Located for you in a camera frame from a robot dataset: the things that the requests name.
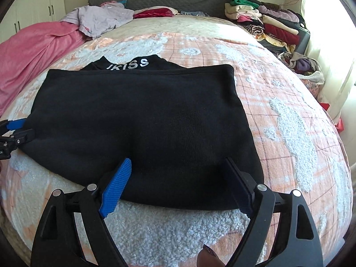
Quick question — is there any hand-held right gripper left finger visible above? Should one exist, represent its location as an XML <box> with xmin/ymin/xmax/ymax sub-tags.
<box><xmin>31</xmin><ymin>158</ymin><xmax>132</xmax><ymax>267</ymax></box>

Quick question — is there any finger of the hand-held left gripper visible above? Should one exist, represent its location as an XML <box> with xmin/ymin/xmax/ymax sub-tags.
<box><xmin>0</xmin><ymin>128</ymin><xmax>35</xmax><ymax>146</ymax></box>
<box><xmin>0</xmin><ymin>118</ymin><xmax>27</xmax><ymax>132</ymax></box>

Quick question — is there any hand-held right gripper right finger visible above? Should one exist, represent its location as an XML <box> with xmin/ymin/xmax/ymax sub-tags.
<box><xmin>222</xmin><ymin>158</ymin><xmax>324</xmax><ymax>267</ymax></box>

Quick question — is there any black sweater with orange cuffs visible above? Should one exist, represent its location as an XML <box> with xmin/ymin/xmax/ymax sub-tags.
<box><xmin>21</xmin><ymin>56</ymin><xmax>265</xmax><ymax>212</ymax></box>

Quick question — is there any pile of folded clothes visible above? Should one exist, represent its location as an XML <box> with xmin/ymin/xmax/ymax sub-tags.
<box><xmin>224</xmin><ymin>0</ymin><xmax>310</xmax><ymax>55</ymax></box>

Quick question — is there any person's right hand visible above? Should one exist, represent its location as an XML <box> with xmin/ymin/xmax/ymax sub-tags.
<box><xmin>196</xmin><ymin>244</ymin><xmax>227</xmax><ymax>267</ymax></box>

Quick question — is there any pink blanket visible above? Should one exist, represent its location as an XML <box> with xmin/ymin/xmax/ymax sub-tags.
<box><xmin>0</xmin><ymin>21</ymin><xmax>87</xmax><ymax>117</ymax></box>

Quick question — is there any orange white tufted bedspread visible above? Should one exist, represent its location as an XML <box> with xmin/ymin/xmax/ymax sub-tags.
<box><xmin>0</xmin><ymin>30</ymin><xmax>351</xmax><ymax>267</ymax></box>

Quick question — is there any white wardrobe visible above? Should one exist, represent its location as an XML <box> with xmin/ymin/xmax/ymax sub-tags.
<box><xmin>0</xmin><ymin>0</ymin><xmax>66</xmax><ymax>43</ymax></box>

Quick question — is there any lilac garment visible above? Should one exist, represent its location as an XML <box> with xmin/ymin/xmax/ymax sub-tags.
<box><xmin>60</xmin><ymin>1</ymin><xmax>135</xmax><ymax>39</ymax></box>

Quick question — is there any dark storage box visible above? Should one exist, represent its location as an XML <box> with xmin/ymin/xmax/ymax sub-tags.
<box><xmin>295</xmin><ymin>28</ymin><xmax>311</xmax><ymax>55</ymax></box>

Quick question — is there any red cloth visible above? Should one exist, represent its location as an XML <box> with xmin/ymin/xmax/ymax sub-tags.
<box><xmin>133</xmin><ymin>6</ymin><xmax>178</xmax><ymax>20</ymax></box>

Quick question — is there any light curtain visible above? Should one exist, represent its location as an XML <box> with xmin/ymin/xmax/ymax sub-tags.
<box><xmin>300</xmin><ymin>0</ymin><xmax>356</xmax><ymax>117</ymax></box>

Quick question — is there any dark patterned cloth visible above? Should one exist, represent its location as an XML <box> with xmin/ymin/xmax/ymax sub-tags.
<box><xmin>179</xmin><ymin>10</ymin><xmax>210</xmax><ymax>18</ymax></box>

